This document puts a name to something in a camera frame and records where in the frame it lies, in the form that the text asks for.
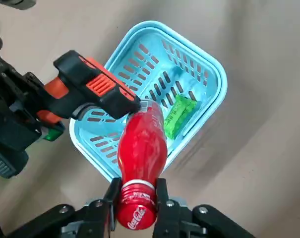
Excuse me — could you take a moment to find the green snack packet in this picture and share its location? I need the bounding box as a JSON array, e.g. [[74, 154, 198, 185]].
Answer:
[[163, 95, 199, 140]]

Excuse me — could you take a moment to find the red cola bottle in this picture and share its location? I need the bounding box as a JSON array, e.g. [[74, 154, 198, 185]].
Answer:
[[116, 98, 169, 231]]

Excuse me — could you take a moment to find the light blue plastic basket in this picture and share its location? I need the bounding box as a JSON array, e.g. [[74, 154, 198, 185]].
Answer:
[[69, 20, 229, 184]]

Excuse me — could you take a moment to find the black orange barcode scanner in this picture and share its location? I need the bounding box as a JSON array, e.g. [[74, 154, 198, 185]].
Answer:
[[0, 50, 142, 179]]

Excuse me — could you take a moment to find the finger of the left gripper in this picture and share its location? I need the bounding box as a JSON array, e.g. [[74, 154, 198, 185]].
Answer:
[[2, 70, 46, 110], [0, 99, 43, 152]]

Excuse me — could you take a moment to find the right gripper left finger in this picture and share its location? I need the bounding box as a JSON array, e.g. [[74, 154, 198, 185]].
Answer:
[[5, 177, 122, 238]]

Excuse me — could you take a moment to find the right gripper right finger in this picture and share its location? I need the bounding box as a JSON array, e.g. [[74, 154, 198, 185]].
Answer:
[[152, 177, 256, 238]]

